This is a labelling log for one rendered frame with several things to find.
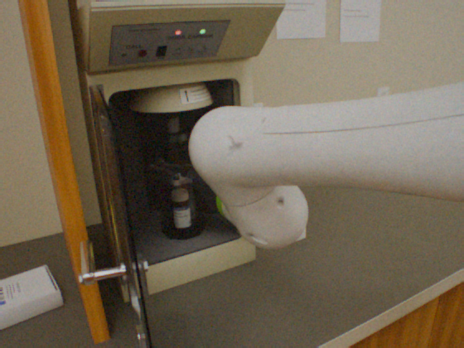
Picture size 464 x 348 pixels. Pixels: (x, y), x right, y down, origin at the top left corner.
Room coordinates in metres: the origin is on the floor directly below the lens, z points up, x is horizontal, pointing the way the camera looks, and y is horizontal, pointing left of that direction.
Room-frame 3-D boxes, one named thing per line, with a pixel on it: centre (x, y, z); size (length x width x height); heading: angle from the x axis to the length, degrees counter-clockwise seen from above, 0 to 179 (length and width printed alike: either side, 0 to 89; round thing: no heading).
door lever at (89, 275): (0.42, 0.17, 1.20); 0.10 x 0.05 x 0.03; 20
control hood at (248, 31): (0.67, 0.07, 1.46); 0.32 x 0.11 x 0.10; 118
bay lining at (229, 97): (0.83, 0.15, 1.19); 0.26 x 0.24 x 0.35; 118
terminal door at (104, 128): (0.49, 0.17, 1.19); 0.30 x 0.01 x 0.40; 20
